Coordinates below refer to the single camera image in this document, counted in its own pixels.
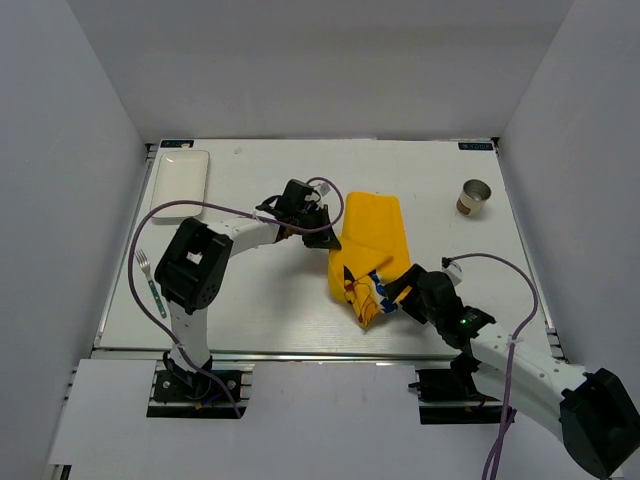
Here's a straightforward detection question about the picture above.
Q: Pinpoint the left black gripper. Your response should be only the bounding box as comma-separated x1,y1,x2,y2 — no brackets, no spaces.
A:
294,204,341,250

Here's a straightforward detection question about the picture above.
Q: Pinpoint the yellow Pikachu placemat cloth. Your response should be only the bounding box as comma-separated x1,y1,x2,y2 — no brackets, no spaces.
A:
327,192,411,330

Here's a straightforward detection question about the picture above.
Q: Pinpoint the metal cup with paper sleeve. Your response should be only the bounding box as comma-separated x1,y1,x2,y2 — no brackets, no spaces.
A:
456,179,492,217

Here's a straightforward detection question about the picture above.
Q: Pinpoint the white rectangular plate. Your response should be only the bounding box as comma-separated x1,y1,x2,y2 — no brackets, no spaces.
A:
151,149,210,209

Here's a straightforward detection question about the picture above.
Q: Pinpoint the green handled fork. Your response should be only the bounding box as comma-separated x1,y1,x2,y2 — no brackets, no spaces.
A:
135,249,167,319

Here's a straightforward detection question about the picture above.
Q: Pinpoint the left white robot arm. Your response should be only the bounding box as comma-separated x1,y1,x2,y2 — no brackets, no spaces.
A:
155,177,341,399

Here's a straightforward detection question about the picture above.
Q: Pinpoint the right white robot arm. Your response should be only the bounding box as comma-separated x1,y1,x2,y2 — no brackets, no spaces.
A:
385,265,639,479

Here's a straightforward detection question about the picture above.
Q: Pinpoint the blue label sticker right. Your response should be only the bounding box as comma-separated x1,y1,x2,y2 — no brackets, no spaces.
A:
458,142,494,151

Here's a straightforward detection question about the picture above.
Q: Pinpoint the blue label sticker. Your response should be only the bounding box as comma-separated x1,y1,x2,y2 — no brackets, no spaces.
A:
159,139,194,149
458,142,494,151

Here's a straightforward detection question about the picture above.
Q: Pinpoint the blue label sticker left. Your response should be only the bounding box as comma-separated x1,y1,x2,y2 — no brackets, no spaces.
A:
159,139,194,149

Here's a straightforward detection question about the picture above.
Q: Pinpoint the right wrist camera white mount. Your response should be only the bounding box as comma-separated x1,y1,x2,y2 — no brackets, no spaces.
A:
441,257,463,286

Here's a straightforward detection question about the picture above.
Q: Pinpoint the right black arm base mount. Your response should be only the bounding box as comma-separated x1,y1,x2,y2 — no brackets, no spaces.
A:
408,354,502,425

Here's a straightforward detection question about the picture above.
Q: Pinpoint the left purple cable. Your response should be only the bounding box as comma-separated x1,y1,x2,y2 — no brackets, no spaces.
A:
128,175,346,419

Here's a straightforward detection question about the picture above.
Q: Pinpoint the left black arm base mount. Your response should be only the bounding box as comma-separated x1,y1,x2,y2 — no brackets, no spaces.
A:
146,352,252,420

